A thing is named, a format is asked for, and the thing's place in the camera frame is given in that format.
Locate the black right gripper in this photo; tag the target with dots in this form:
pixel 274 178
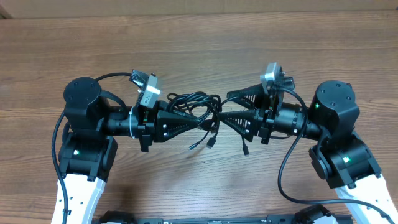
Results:
pixel 265 121

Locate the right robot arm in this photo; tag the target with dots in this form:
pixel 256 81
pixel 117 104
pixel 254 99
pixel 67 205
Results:
pixel 339 156

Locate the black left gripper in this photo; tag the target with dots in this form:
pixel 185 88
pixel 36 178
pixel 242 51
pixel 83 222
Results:
pixel 163 125

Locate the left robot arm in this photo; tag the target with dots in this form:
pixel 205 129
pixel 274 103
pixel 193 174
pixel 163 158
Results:
pixel 95 118

